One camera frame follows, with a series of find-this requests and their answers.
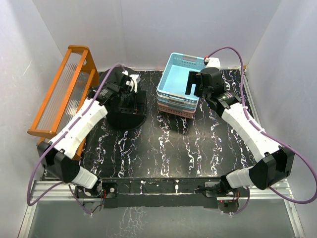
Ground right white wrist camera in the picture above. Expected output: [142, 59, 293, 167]
[204, 57, 221, 68]

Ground light blue perforated basket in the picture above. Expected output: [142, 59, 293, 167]
[157, 53, 206, 104]

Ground black front mounting rail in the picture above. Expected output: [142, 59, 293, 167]
[103, 177, 224, 208]

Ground dark blue perforated basket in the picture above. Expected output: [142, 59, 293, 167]
[158, 99, 197, 111]

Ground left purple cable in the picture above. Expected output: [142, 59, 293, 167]
[26, 63, 126, 215]

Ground orange wooden rack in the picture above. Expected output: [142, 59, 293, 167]
[27, 45, 103, 161]

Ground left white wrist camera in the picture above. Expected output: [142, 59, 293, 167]
[122, 70, 140, 93]

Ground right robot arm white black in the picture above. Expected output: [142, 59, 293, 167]
[185, 67, 295, 197]

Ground large black plastic bucket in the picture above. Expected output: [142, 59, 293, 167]
[102, 66, 147, 131]

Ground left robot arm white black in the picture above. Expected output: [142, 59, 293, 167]
[37, 71, 147, 198]

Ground pink perforated basket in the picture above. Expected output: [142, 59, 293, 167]
[158, 102, 196, 119]

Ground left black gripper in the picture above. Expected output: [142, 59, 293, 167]
[116, 89, 147, 116]

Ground purple cable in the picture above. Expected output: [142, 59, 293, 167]
[26, 63, 126, 215]
[204, 46, 317, 204]

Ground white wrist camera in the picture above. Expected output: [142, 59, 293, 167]
[204, 57, 221, 68]
[122, 70, 140, 93]

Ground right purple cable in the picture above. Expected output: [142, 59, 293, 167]
[204, 46, 317, 204]

